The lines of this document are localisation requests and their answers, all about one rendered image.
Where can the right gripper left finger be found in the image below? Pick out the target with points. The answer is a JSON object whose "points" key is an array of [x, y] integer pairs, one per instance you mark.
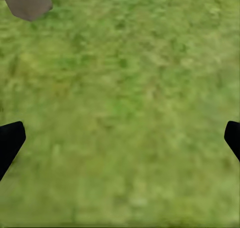
{"points": [[12, 137]]}

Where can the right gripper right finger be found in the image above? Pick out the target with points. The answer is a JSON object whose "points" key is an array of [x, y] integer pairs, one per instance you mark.
{"points": [[232, 137]]}

